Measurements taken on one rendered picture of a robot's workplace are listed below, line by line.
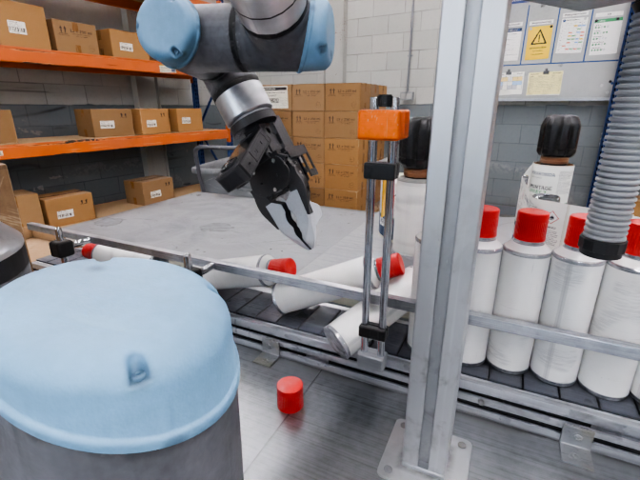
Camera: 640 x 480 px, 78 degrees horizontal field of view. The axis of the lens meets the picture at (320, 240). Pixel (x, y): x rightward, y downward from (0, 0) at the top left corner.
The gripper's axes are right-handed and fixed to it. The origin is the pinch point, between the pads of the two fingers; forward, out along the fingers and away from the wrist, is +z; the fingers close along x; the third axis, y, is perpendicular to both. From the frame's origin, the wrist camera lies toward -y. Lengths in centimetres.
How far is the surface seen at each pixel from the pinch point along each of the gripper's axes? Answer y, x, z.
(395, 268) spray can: 1.3, -10.6, 8.5
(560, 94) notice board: 427, -68, 4
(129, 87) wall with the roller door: 299, 315, -228
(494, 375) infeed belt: -2.7, -17.9, 24.7
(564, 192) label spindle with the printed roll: 57, -33, 19
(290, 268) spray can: -0.3, 4.5, 2.5
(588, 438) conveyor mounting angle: -5.3, -25.1, 32.5
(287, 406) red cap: -14.8, 3.9, 16.6
